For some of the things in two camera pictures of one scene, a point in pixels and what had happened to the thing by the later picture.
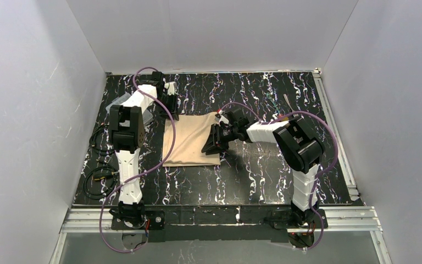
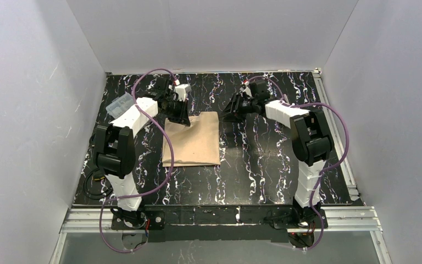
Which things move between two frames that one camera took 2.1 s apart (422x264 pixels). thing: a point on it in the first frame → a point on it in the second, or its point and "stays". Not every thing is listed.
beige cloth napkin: x=193 y=132 stays
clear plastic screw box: x=148 y=116 stays
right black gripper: x=220 y=135 → x=239 y=106
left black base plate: x=155 y=220 stays
